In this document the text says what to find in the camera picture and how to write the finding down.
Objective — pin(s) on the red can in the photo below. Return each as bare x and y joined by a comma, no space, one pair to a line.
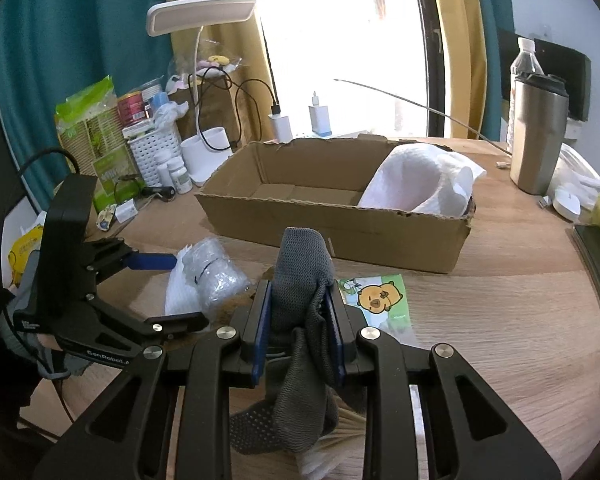
132,107

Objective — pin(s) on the cardboard box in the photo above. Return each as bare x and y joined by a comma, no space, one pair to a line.
330,237

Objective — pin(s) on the green capybara print packet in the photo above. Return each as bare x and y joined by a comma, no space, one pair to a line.
377,300

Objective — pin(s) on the white perforated basket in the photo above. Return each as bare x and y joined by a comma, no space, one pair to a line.
150,152

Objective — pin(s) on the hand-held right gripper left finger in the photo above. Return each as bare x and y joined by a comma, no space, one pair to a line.
260,332

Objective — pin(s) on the white power strip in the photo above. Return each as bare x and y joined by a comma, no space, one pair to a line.
302,135

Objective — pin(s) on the cotton swab pack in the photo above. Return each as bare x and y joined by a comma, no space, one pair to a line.
340,440

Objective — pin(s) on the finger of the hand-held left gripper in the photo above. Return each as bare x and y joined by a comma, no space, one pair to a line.
152,261
180,322

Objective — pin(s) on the white round mouse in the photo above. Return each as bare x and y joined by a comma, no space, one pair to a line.
569,202

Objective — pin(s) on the black monitor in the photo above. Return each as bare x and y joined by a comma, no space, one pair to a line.
572,75

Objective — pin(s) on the steel tumbler with black lid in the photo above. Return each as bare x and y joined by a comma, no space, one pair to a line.
537,135

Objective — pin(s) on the teal curtain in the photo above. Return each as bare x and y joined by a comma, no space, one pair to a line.
487,0
70,25

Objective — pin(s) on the small beige scrap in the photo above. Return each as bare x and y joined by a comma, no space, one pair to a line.
502,164

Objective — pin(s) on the person's left hand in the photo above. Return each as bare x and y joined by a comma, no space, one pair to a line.
35,347

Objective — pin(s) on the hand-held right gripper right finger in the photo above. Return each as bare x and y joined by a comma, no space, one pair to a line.
336,335

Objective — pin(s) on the green snack package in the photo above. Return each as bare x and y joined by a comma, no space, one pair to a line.
92,135

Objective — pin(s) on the white pill bottle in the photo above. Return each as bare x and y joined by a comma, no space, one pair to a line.
163,170
181,176

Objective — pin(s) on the grey sock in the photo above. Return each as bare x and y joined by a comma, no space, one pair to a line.
297,270

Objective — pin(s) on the clear water bottle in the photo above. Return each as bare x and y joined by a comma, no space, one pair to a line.
526,60

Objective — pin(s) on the clear bag of small toys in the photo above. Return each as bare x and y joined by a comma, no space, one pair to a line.
215,62

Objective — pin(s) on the white desk lamp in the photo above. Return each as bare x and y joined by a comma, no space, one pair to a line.
202,15

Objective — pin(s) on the white plastic bag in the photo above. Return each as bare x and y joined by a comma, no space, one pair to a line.
577,167

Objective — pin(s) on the clear bubble wrap bag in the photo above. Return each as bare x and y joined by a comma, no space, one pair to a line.
210,272

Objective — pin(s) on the yellow curtain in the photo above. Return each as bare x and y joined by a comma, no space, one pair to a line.
455,35
215,60

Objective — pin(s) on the yellow printed bag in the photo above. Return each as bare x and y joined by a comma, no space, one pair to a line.
22,255

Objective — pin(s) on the black window frame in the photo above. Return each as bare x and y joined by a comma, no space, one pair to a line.
427,50

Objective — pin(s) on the small black tool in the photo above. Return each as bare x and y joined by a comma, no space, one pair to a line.
160,193

